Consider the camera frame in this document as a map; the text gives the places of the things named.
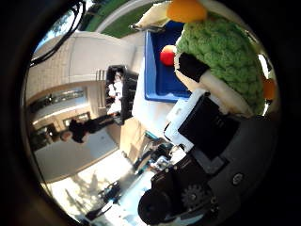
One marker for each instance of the red ball toy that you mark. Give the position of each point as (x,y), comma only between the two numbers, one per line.
(167,56)

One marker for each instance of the person in black clothes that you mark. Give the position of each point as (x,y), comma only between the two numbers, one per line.
(81,128)

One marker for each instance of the green crochet plush toy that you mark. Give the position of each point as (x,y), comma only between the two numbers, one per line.
(225,53)

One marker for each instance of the black tripod stand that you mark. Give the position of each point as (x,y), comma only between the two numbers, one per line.
(108,193)

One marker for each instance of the blue plastic container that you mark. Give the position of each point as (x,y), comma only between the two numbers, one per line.
(160,75)

